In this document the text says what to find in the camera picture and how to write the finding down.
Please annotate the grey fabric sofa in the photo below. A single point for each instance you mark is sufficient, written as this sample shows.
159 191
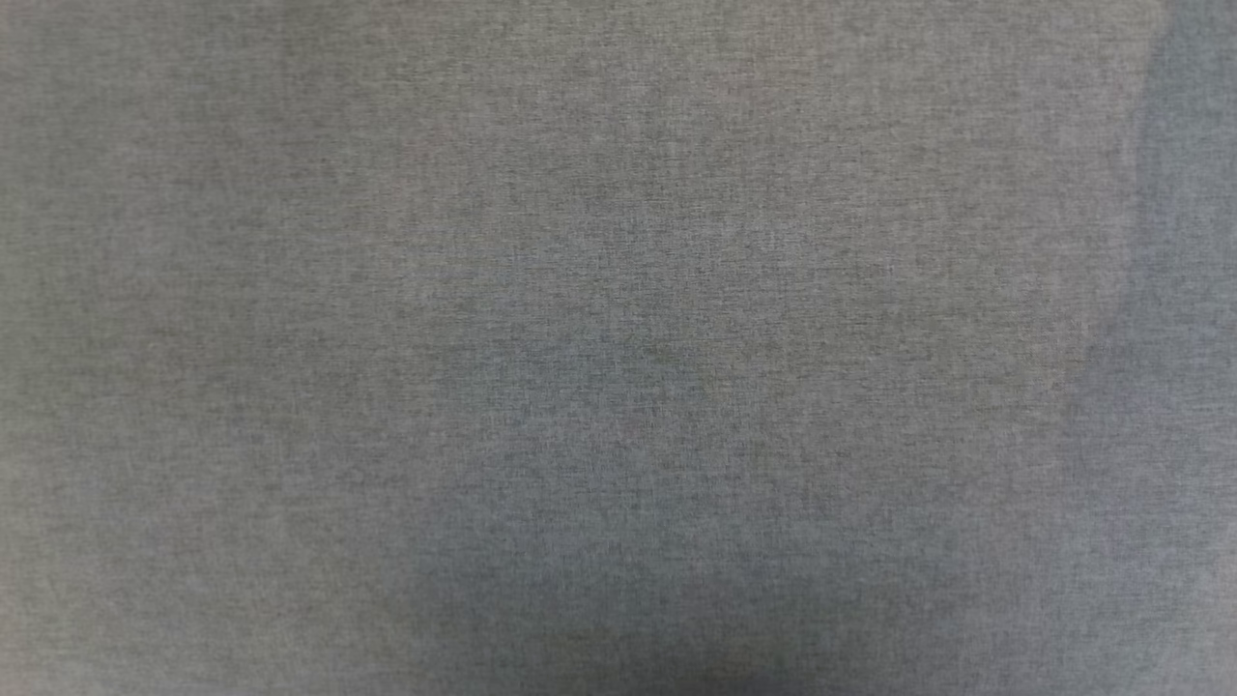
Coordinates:
618 348

